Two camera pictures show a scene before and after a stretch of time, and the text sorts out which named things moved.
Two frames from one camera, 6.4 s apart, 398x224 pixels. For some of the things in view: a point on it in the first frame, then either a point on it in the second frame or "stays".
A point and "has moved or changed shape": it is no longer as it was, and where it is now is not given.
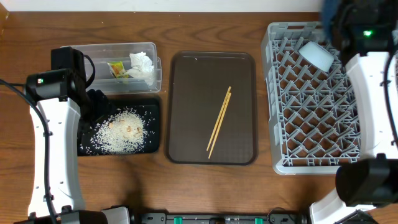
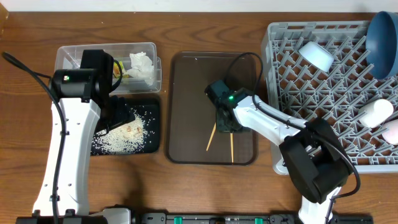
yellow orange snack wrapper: [117, 69] stays
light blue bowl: [318, 55] stays
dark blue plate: [329, 7] has moved or changed shape
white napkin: [142, 66] stays
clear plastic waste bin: [121, 68] stays
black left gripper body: [97, 107] → [117, 113]
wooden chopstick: [228, 100] → [232, 145]
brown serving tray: [197, 84] stays
